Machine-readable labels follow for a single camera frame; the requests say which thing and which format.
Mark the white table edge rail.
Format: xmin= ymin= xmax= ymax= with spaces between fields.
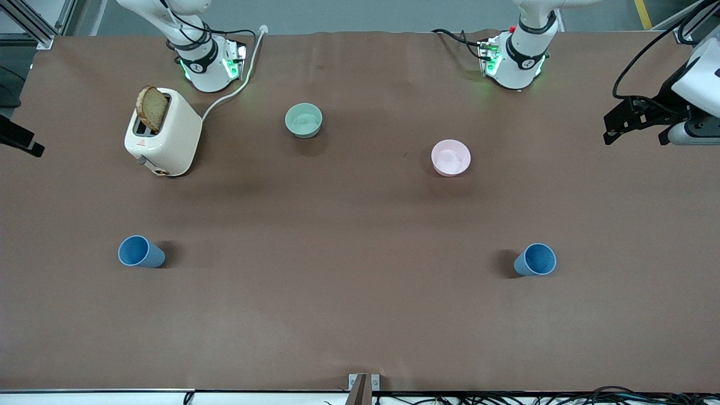
xmin=0 ymin=389 xmax=349 ymax=405

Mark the metal table edge bracket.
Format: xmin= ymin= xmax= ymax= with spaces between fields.
xmin=348 ymin=373 xmax=381 ymax=405

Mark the cream white toaster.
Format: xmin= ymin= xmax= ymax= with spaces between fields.
xmin=124 ymin=87 xmax=203 ymax=177

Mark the black base cable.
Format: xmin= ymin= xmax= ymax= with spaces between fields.
xmin=432 ymin=28 xmax=489 ymax=61

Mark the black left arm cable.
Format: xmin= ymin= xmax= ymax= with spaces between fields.
xmin=613 ymin=0 xmax=720 ymax=102

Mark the mint green bowl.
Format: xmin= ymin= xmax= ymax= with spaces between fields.
xmin=285 ymin=103 xmax=323 ymax=139

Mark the blue ribbed plastic cup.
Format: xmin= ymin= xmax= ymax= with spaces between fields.
xmin=514 ymin=243 xmax=557 ymax=277
xmin=118 ymin=235 xmax=167 ymax=268

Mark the brown toast slice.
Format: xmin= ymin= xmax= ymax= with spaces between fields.
xmin=136 ymin=85 xmax=169 ymax=133

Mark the brown table cover sheet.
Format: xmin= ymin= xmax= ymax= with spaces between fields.
xmin=0 ymin=29 xmax=720 ymax=393

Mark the pale pink bowl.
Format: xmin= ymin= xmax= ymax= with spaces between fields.
xmin=431 ymin=139 xmax=472 ymax=177

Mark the white toaster power cable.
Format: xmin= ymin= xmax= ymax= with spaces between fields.
xmin=201 ymin=25 xmax=268 ymax=122

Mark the aluminium frame profile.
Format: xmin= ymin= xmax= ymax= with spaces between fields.
xmin=0 ymin=0 xmax=77 ymax=49

